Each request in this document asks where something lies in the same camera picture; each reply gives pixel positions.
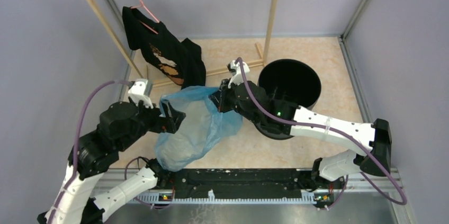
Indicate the pink clothes hanger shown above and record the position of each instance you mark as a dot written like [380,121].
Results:
[142,3]

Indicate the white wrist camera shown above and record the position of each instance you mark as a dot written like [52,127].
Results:
[238,69]
[140,92]

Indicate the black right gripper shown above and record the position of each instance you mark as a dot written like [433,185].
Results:
[219,97]

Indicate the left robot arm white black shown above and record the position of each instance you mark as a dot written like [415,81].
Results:
[120,126]

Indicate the metal corner frame right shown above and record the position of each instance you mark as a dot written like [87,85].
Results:
[350,63]

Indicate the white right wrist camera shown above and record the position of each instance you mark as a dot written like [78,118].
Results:
[238,69]

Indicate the wooden clothes rack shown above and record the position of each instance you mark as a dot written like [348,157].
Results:
[105,22]

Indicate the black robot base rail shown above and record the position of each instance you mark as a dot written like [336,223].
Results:
[241,186]

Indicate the metal corner frame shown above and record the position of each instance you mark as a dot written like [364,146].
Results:
[124,52]
[350,63]

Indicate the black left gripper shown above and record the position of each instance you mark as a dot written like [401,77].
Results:
[166,124]

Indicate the black round trash bin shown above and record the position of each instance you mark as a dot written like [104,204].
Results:
[285,85]

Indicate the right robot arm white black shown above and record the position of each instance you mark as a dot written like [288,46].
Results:
[368,145]

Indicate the black printed t-shirt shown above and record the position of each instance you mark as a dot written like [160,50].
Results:
[180,61]

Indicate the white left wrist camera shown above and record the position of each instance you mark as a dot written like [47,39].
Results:
[140,92]

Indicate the blue plastic trash bag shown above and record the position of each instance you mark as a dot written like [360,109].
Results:
[203,127]

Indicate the metal corner frame left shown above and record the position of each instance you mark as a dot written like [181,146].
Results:
[124,52]

